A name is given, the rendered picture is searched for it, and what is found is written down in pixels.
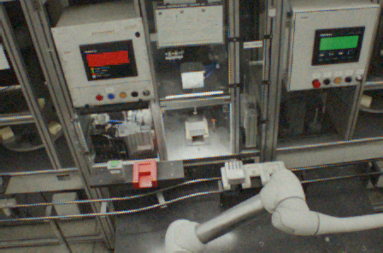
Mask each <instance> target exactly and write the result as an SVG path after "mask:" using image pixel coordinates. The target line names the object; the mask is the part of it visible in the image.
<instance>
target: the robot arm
mask: <svg viewBox="0 0 383 253"><path fill-rule="evenodd" d="M269 213H273V215H272V222H273V225H274V227H275V228H276V229H279V230H280V231H282V232H286V233H290V234H293V235H301V236H308V235H318V234H323V233H336V232H356V231H361V230H366V229H371V228H376V227H383V213H381V214H375V215H362V216H355V217H345V218H336V217H331V216H329V215H324V214H321V213H317V212H315V211H309V208H308V206H307V204H306V201H305V197H304V193H303V187H302V186H301V183H300V182H299V180H298V178H297V177H296V175H295V174H293V173H292V172H291V171H290V170H287V169H285V168H282V169H279V170H277V171H275V172H274V173H273V174H272V176H271V177H270V179H269V182H268V183H267V184H266V185H265V186H264V188H262V190H261V191H260V193H259V194H258V195H255V196H254V197H251V198H250V199H248V200H245V202H243V203H241V204H238V205H236V206H235V207H232V208H230V209H228V210H226V211H225V212H222V213H221V214H218V215H217V216H214V217H213V218H211V219H209V220H207V221H205V222H203V223H200V224H199V223H195V222H190V221H187V220H178V221H174V223H171V225H170V226H169V228H168V230H167V234H166V237H165V253H202V252H203V251H204V250H205V249H206V247H207V246H208V243H209V242H211V241H212V240H215V239H216V238H219V237H222V236H223V235H225V234H228V233H230V232H232V231H234V230H237V229H238V228H240V227H242V226H245V225H247V224H248V223H251V222H252V221H255V220H257V219H258V218H261V217H263V216H264V215H267V214H269Z"/></svg>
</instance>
